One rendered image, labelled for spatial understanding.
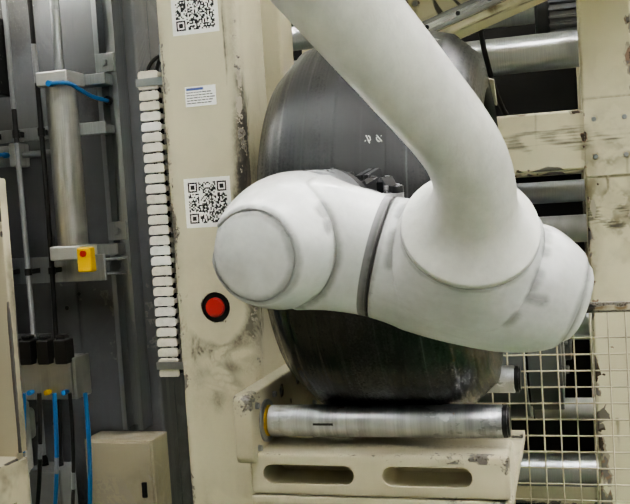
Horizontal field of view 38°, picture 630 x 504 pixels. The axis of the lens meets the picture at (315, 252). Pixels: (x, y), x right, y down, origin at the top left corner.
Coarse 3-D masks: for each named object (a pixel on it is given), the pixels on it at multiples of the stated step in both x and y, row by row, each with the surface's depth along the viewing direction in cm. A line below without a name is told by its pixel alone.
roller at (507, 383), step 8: (504, 368) 148; (512, 368) 147; (520, 368) 149; (504, 376) 147; (512, 376) 146; (520, 376) 148; (496, 384) 147; (504, 384) 147; (512, 384) 146; (520, 384) 147; (488, 392) 149; (496, 392) 148; (504, 392) 148; (512, 392) 148
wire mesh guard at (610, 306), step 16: (592, 304) 162; (608, 304) 161; (624, 304) 160; (624, 320) 161; (608, 336) 162; (624, 336) 161; (608, 352) 162; (592, 368) 163; (576, 384) 164; (592, 384) 163; (576, 400) 164; (560, 416) 165; (544, 432) 166; (560, 432) 165; (528, 448) 167; (544, 448) 166
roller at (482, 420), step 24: (288, 408) 129; (312, 408) 128; (336, 408) 127; (360, 408) 126; (384, 408) 125; (408, 408) 124; (432, 408) 123; (456, 408) 122; (480, 408) 121; (504, 408) 120; (288, 432) 128; (312, 432) 127; (336, 432) 126; (360, 432) 125; (384, 432) 124; (408, 432) 123; (432, 432) 122; (456, 432) 121; (480, 432) 120; (504, 432) 120
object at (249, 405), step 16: (288, 368) 144; (256, 384) 132; (272, 384) 134; (288, 384) 142; (240, 400) 125; (256, 400) 127; (272, 400) 134; (288, 400) 141; (304, 400) 149; (240, 416) 125; (256, 416) 127; (240, 432) 126; (256, 432) 127; (240, 448) 126; (256, 448) 126
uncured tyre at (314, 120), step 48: (288, 96) 120; (336, 96) 117; (480, 96) 121; (288, 144) 115; (336, 144) 113; (288, 336) 119; (336, 336) 116; (384, 336) 114; (336, 384) 122; (384, 384) 121; (432, 384) 119; (480, 384) 123
